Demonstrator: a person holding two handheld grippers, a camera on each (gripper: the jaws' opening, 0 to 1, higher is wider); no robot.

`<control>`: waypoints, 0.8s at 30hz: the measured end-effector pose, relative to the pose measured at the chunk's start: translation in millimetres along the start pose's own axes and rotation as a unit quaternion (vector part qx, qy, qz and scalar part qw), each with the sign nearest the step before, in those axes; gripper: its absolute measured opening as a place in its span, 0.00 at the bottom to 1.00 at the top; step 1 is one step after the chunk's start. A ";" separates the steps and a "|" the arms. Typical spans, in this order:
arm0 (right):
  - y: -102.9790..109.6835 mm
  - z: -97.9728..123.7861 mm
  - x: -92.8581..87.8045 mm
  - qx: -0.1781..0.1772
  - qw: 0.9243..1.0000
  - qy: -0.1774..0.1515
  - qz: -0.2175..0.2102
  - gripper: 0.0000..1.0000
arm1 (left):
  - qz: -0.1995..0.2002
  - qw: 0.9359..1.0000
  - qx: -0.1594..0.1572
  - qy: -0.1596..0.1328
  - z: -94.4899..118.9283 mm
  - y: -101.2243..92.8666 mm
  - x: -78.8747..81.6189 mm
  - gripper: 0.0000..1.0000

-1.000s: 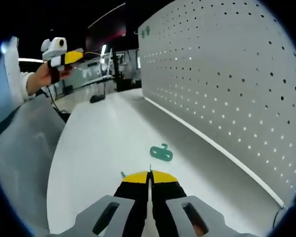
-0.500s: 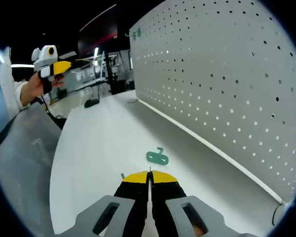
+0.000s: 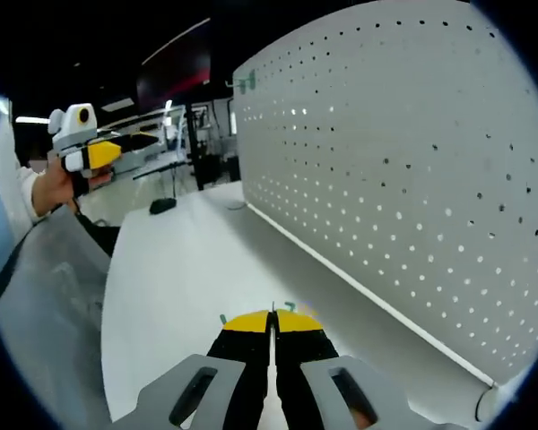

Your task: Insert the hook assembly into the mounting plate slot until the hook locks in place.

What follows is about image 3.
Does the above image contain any person's left hand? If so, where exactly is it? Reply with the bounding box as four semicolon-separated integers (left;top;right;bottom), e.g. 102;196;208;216
31;156;114;217

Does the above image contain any black cabinet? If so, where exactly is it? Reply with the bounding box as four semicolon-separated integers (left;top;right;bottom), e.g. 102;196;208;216
214;156;241;183

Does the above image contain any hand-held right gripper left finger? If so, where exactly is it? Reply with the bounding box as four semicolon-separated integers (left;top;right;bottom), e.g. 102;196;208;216
102;308;273;430

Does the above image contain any green hook assembly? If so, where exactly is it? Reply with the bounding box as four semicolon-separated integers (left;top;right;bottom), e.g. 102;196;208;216
218;300;297;326
226;70;257;94

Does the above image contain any grey mesh office chair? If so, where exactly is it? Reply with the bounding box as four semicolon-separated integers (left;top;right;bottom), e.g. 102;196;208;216
0;205;122;430

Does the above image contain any white perforated mounting plate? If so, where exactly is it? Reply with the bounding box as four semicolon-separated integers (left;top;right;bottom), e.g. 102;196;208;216
231;0;538;389

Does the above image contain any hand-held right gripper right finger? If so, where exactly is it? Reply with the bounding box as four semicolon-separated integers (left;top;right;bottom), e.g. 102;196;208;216
271;308;467;430

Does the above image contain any black hanging screen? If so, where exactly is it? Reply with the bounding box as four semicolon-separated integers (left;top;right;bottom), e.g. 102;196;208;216
136;20;213;107

